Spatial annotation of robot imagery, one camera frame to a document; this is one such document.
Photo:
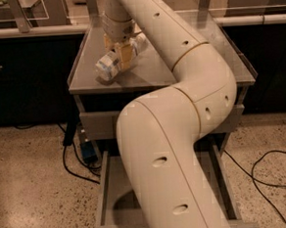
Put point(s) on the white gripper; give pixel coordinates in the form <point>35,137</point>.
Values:
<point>119,31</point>

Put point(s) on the blue plastic bottle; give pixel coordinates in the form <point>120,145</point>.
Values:
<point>107,66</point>

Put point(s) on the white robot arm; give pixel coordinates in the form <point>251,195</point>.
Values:
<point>157,131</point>

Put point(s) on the grey cabinet with counter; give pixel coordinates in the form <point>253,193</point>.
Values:
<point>148,72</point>

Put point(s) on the closed top grey drawer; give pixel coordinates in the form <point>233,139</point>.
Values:
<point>98,126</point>

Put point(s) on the dark back counter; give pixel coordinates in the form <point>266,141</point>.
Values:
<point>39,40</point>

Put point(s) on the open middle grey drawer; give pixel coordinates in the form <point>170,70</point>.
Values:
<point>118,206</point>

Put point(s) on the blue power box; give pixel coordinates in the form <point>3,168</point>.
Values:
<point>88,153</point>

